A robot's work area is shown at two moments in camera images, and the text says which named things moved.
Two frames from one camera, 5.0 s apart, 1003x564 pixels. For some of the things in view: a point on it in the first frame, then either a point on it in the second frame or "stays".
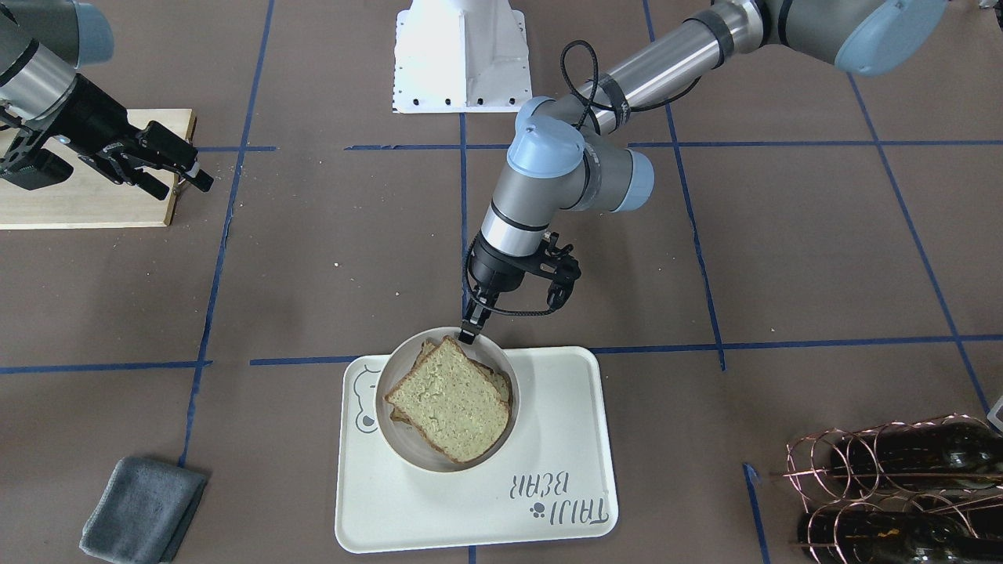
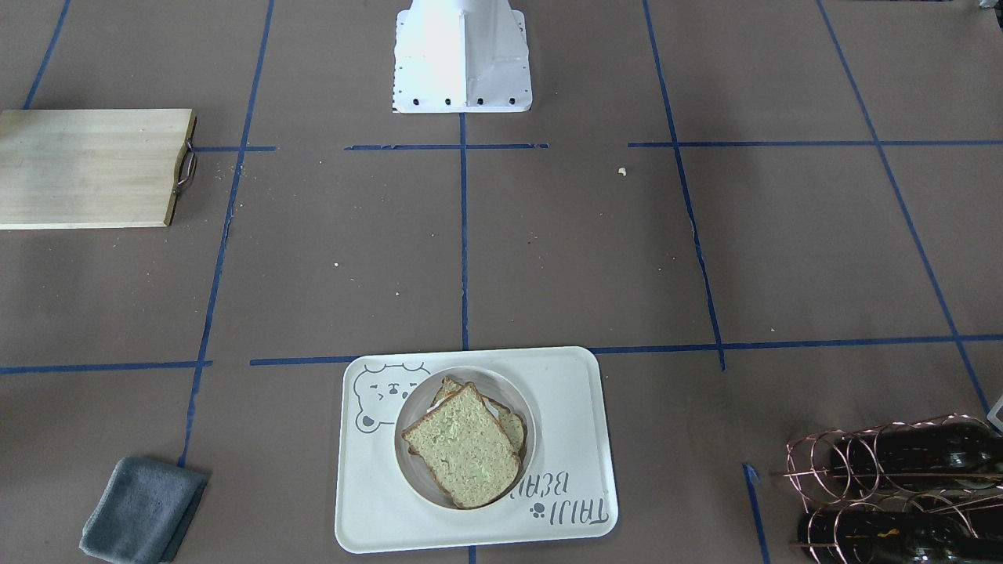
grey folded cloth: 143,512 stays
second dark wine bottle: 863,536 stays
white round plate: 408,442 to 491,385
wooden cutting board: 89,197 stays
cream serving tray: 553,478 stays
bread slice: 454,402 to 467,450
